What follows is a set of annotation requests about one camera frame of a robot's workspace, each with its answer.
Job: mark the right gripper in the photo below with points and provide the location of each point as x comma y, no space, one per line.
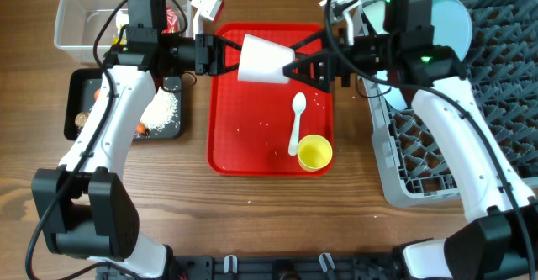
329,68

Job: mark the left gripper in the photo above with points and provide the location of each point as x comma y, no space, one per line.
209,54

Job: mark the pink cup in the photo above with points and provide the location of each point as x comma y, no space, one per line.
263,61

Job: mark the red candy wrapper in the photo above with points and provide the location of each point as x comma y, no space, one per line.
172,21

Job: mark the pile of white rice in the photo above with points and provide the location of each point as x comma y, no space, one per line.
162,116

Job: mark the light blue bowl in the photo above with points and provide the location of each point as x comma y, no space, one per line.
393,96

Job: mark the yellow cup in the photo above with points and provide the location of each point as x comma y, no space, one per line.
314,153

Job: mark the yellow snack wrapper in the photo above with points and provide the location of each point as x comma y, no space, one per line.
120,39

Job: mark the white tissue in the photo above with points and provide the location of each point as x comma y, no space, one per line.
121,19

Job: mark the orange carrot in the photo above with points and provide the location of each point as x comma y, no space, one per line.
141,129

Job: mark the large light blue plate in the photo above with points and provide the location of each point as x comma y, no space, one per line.
453,26

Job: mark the brown walnut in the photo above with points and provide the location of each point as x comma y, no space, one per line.
81,119

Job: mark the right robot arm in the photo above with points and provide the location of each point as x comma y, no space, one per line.
499,240

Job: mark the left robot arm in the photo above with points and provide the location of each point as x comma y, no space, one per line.
84,209

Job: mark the clear plastic waste bin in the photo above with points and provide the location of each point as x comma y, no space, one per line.
77,24

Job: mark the grey dishwasher rack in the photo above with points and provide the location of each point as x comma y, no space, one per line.
501,62

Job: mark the white plastic spoon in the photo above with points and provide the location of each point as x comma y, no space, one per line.
298,105

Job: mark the red serving tray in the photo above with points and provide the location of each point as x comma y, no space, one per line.
250,125

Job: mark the black rectangular tray bin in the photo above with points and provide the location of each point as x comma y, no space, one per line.
84,83

